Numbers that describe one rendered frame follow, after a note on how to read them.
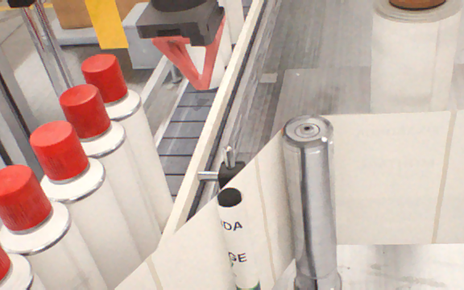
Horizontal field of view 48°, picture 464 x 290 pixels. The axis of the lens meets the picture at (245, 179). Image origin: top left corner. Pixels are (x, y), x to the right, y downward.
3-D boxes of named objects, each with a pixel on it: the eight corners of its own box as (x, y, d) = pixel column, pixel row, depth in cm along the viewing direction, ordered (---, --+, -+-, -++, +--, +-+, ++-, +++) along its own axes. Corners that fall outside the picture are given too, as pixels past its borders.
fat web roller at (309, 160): (341, 308, 47) (337, 147, 35) (291, 305, 48) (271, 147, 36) (342, 269, 51) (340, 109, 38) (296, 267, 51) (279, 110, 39)
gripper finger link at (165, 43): (241, 64, 58) (227, -19, 52) (229, 100, 53) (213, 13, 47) (184, 66, 59) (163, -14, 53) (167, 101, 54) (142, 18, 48)
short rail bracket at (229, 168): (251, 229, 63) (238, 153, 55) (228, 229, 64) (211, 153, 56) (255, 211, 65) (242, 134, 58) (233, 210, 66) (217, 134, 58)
